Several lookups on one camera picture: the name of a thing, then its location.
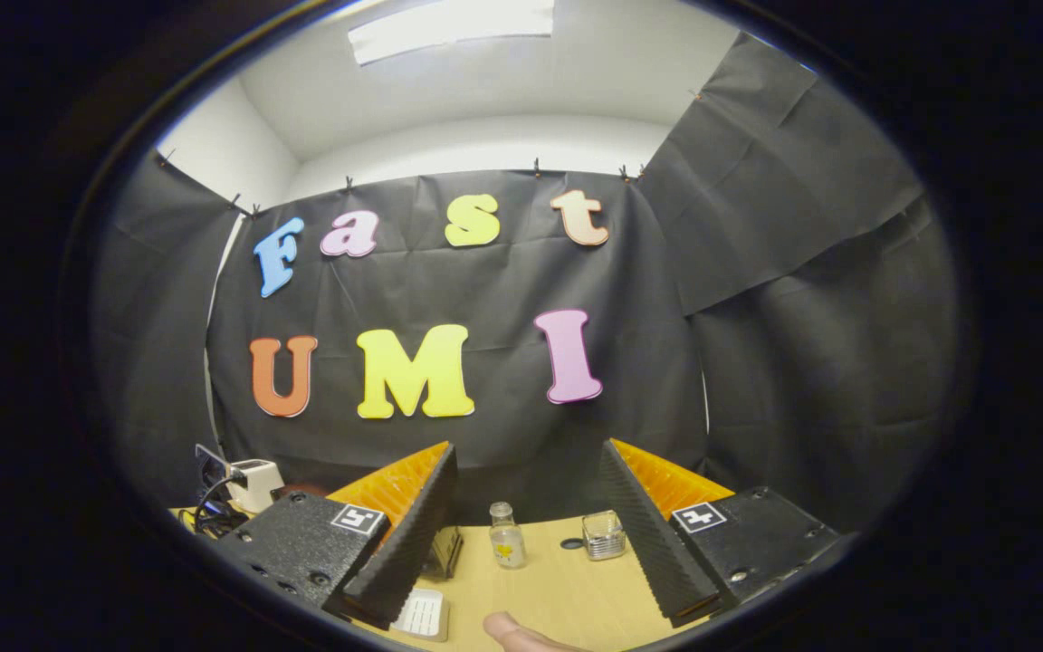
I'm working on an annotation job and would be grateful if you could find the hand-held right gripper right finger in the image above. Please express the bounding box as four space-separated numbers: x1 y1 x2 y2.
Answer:
598 438 844 628

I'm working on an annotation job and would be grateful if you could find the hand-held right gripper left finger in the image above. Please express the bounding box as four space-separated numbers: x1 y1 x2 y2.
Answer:
214 441 459 632

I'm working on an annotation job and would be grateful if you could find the black electric oven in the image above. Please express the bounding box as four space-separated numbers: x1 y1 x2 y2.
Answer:
282 483 464 581

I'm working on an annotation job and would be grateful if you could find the white toaster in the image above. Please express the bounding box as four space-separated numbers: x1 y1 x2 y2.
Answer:
230 459 287 515

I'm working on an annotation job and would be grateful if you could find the white ribbed tray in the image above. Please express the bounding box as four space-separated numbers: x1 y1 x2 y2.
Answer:
390 589 451 644

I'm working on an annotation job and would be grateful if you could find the clear glass bottle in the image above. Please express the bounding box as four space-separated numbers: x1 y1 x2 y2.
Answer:
489 502 528 571

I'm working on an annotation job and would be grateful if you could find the row of small cloth clips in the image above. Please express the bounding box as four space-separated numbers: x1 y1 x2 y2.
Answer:
156 88 703 218

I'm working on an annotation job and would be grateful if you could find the large ceiling light panel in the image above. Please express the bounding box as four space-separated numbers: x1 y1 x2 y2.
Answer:
347 0 556 66

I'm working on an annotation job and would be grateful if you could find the black cable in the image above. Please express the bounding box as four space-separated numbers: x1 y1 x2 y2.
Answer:
188 478 252 539

